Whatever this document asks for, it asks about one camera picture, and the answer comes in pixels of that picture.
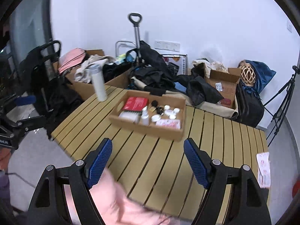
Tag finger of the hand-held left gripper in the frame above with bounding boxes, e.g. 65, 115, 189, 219
16, 115, 48, 132
0, 95, 36, 113

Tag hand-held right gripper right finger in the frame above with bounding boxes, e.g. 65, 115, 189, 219
183, 138, 272, 225

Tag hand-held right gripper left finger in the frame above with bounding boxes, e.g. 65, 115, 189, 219
28, 138, 113, 225

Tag white pink printed wallet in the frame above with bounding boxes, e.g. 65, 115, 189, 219
156, 119, 182, 129

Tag white box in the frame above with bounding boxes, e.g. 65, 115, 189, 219
118, 111, 140, 125

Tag cardboard tray box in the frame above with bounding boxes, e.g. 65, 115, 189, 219
109, 89, 187, 142

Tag white spray bottle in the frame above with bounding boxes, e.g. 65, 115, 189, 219
141, 106, 150, 126

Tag black cable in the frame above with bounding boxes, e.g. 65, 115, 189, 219
150, 100, 165, 116

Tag red box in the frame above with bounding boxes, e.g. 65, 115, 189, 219
122, 97, 149, 112

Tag person's left forearm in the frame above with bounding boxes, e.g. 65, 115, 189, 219
0, 145, 12, 205

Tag black folding cart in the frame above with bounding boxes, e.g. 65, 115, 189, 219
18, 40, 83, 132

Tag pink cloth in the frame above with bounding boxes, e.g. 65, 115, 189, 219
89, 167, 179, 225

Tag large cardboard box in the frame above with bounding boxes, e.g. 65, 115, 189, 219
53, 49, 132, 96

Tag pink bag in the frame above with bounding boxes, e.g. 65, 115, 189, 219
57, 48, 88, 75

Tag beige clothes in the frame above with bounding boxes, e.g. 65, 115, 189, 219
74, 55, 116, 84

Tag white paper receipt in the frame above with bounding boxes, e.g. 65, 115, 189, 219
256, 152, 271, 189

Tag black garment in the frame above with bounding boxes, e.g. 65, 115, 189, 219
186, 76, 225, 107

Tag white thermos bottle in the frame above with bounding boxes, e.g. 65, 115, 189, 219
90, 64, 108, 102

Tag black backpack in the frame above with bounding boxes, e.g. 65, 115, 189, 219
234, 80, 266, 128

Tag window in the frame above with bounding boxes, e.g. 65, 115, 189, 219
7, 0, 52, 52

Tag labelled cardboard box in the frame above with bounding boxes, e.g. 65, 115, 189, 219
203, 63, 242, 110

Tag black clothes pile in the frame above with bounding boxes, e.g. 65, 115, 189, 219
128, 40, 180, 95

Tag printed product box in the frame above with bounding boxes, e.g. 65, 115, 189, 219
162, 54, 188, 76

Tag wicker lantern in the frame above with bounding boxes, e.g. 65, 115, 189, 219
238, 60, 256, 86

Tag crumpled plastic bag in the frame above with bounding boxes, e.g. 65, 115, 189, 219
192, 48, 229, 74

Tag blue green cloth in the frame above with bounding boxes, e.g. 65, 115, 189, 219
116, 53, 132, 64

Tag black tripod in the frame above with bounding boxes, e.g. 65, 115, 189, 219
264, 65, 300, 147

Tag blue bag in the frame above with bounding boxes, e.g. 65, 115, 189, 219
244, 60, 277, 95

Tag grey floor cable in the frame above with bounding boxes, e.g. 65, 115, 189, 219
4, 172, 37, 189

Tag white wire frame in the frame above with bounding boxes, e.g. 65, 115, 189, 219
115, 40, 138, 59

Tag white wall socket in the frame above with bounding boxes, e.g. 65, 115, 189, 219
154, 40, 181, 52

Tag black suitcase trolley handle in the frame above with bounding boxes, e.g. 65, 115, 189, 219
128, 13, 144, 64

